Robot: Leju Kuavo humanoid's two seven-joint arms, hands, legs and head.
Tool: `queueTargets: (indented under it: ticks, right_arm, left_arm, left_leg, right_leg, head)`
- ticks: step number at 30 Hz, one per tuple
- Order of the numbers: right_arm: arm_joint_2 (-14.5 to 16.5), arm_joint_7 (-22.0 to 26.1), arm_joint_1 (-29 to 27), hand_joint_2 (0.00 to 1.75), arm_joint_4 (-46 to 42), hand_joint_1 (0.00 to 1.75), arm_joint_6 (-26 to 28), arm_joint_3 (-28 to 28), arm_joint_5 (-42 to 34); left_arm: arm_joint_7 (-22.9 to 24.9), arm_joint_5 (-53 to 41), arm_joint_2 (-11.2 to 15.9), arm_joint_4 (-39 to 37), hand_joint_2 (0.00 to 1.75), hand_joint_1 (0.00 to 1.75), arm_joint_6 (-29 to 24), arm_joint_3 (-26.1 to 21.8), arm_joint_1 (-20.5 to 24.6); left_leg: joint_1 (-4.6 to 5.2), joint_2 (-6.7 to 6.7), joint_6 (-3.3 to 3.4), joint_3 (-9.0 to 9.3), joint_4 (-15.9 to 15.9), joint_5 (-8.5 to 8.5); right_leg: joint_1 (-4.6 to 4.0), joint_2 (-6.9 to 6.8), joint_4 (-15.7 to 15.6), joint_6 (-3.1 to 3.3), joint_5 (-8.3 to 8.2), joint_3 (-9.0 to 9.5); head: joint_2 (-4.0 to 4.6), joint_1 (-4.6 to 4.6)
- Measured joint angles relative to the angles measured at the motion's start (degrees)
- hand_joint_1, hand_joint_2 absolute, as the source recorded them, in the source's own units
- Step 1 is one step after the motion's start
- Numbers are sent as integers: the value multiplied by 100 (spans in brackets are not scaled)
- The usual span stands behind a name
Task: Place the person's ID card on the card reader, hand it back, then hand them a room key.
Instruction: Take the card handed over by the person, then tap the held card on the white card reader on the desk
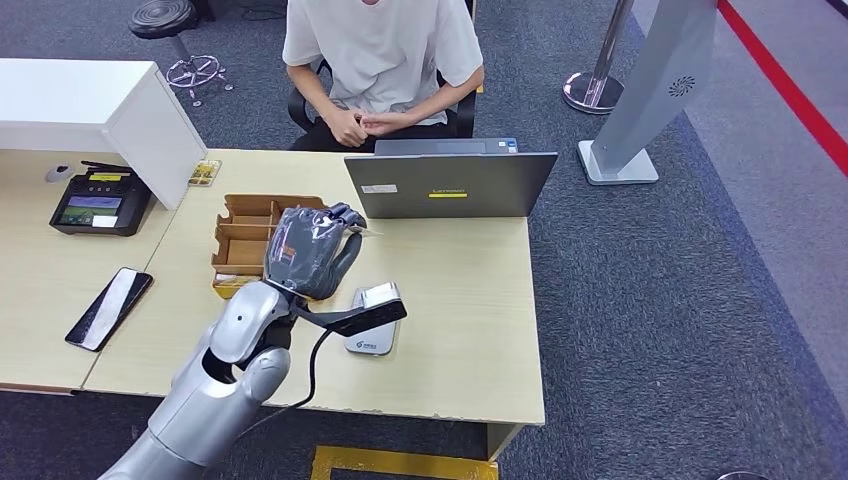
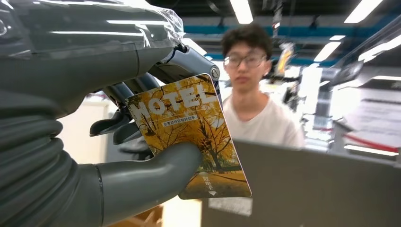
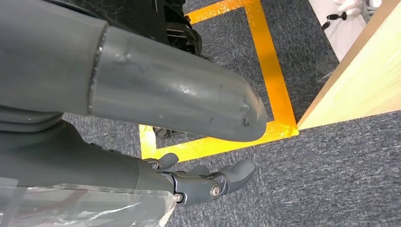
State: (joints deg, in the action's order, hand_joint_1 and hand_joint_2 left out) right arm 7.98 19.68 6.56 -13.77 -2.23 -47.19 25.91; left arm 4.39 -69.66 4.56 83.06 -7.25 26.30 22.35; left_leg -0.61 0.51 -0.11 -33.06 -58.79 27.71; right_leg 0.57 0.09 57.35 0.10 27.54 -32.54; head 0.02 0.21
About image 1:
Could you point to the person's left hand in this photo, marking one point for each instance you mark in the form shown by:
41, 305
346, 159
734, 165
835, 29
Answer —
387, 124

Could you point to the person's right hand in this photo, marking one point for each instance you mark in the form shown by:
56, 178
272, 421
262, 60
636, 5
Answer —
348, 129

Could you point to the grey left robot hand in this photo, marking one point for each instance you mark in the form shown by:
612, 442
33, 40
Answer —
305, 252

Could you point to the divided cardboard box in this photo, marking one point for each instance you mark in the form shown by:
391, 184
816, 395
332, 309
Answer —
245, 252

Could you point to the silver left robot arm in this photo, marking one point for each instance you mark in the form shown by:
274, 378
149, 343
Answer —
199, 411

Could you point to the person's right forearm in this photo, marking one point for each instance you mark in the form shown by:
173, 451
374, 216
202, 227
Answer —
311, 93

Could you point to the person's left forearm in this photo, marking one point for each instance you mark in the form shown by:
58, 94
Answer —
450, 96

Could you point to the person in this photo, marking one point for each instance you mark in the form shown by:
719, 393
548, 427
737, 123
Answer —
384, 53

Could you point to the white card in box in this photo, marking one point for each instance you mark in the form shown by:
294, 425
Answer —
235, 279

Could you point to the grey card reader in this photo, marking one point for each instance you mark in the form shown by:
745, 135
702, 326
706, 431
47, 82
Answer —
371, 344

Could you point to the yellow printed card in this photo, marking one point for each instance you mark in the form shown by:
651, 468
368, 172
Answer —
204, 173

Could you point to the grey laptop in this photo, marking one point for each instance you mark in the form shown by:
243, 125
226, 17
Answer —
450, 179

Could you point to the black smartphone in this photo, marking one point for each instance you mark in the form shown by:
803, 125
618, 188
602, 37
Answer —
109, 308

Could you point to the chrome stanchion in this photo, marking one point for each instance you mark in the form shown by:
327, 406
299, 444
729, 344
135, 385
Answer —
742, 476
593, 89

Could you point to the black payment terminal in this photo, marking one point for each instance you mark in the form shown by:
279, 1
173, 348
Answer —
99, 205

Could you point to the black round stool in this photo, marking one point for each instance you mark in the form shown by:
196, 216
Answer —
162, 16

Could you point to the yellow floor tape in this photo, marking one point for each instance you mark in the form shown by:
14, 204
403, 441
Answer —
397, 460

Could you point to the small grey round device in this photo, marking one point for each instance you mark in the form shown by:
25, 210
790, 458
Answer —
58, 173

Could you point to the grey kiosk stand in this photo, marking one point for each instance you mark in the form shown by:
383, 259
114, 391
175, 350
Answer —
656, 79

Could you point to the white desk shelf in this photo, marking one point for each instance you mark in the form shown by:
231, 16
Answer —
66, 99

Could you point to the red floor tape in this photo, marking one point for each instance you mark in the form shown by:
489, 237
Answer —
782, 83

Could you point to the pale wrist camera, black bracket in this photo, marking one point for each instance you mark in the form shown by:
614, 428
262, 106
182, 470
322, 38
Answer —
371, 318

